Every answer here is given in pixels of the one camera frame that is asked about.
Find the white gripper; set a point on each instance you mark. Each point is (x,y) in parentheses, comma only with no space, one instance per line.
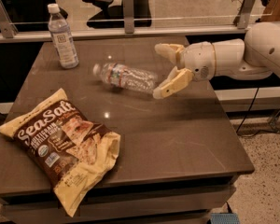
(198,60)

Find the clear ribbed water bottle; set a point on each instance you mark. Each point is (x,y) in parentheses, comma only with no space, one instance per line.
(125,77)

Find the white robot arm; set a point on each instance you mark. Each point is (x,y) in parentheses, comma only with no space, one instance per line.
(254,57)

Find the white-labelled water bottle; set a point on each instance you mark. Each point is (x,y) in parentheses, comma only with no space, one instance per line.
(62,38)

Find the black office chair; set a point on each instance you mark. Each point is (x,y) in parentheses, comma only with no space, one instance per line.
(112,16)

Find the sea salt tortilla chips bag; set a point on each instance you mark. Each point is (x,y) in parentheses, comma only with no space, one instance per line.
(75,153)

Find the blue perforated box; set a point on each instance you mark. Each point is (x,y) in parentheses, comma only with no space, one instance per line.
(224,218)

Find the right metal railing bracket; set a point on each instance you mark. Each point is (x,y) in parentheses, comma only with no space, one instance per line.
(241,20)

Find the left metal railing bracket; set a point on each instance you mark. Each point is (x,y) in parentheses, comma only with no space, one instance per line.
(7,28)

